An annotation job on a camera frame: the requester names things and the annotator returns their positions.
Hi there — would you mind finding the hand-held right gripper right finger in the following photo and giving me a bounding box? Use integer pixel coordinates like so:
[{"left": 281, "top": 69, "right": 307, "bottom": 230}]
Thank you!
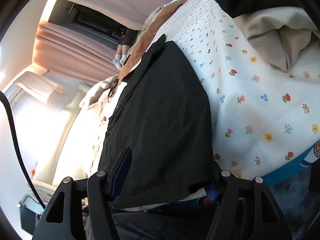
[{"left": 197, "top": 161, "right": 293, "bottom": 240}]

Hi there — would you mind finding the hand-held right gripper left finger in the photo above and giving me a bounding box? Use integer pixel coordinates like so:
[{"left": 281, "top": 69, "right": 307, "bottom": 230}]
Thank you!
[{"left": 32, "top": 146, "right": 133, "bottom": 240}]

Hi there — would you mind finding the black jacket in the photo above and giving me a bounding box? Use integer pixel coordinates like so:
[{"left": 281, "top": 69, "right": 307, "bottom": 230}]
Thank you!
[{"left": 97, "top": 34, "right": 217, "bottom": 209}]

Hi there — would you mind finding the beige padded headboard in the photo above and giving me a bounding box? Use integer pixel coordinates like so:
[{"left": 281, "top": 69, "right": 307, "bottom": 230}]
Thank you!
[{"left": 32, "top": 82, "right": 110, "bottom": 188}]

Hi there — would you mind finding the grey fluffy rug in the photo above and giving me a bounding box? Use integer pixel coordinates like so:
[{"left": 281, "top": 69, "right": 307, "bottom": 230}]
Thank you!
[{"left": 270, "top": 165, "right": 320, "bottom": 240}]

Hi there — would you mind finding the beige plush pillow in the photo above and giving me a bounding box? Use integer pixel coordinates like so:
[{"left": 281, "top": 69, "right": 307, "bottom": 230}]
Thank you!
[{"left": 79, "top": 74, "right": 118, "bottom": 108}]

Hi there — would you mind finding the white floral bed sheet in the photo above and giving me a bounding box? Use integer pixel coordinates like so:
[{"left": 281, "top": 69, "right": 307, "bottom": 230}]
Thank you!
[{"left": 160, "top": 0, "right": 320, "bottom": 180}]

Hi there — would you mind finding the grey bedside table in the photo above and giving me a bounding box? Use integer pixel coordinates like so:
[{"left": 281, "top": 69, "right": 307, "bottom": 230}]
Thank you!
[{"left": 20, "top": 194, "right": 45, "bottom": 228}]

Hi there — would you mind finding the white hanging garment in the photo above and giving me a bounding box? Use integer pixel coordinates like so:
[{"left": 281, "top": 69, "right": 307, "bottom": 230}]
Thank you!
[{"left": 14, "top": 71, "right": 64, "bottom": 103}]

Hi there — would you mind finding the pink curtain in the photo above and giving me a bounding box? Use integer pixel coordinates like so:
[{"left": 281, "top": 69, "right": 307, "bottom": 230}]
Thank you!
[
  {"left": 35, "top": 21, "right": 125, "bottom": 83},
  {"left": 56, "top": 0, "right": 200, "bottom": 29}
]

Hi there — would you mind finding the orange duvet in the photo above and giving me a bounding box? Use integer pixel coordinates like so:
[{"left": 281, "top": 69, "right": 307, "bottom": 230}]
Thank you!
[{"left": 86, "top": 0, "right": 198, "bottom": 123}]

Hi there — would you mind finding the beige cloth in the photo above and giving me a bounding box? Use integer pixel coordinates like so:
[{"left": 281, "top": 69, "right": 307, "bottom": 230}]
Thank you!
[{"left": 232, "top": 6, "right": 320, "bottom": 72}]

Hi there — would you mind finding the black coiled cable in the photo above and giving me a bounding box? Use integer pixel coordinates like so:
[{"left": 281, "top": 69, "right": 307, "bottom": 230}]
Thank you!
[{"left": 107, "top": 79, "right": 119, "bottom": 103}]

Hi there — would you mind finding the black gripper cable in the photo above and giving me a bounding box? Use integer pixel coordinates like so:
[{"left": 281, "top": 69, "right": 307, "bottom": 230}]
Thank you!
[{"left": 0, "top": 90, "right": 47, "bottom": 209}]

